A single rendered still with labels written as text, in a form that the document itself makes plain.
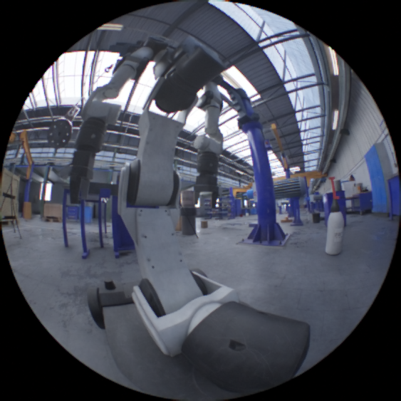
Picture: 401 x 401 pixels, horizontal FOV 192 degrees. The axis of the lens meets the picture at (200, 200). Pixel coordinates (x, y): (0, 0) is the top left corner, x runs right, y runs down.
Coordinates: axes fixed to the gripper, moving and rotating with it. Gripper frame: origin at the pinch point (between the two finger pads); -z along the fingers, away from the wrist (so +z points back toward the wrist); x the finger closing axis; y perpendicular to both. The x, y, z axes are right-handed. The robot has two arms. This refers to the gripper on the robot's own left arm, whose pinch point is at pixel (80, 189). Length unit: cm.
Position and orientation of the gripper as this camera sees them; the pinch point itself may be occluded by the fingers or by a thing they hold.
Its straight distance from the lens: 37.2
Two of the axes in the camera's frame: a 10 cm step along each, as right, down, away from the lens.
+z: 1.0, -9.9, -0.4
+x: -6.5, -1.0, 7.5
